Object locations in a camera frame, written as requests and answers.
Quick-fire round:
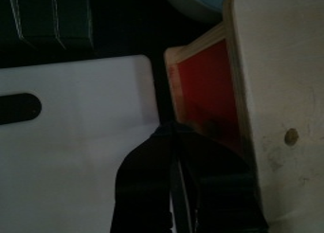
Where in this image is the white plastic cutting board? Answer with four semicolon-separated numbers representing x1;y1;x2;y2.
0;54;174;233

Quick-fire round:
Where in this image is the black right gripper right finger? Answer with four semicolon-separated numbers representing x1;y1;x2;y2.
175;129;271;233

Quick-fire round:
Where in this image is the light blue bowl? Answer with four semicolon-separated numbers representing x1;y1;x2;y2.
158;0;234;24

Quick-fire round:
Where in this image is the red wooden drawer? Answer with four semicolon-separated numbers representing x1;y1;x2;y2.
163;21;245;155

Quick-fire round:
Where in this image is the black stitched fabric bag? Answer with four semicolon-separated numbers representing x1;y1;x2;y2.
0;0;96;53

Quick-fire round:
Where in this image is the wooden drawer cabinet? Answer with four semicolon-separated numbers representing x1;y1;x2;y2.
221;0;324;233

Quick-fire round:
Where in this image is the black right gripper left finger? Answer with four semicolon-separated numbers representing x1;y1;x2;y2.
109;125;180;233

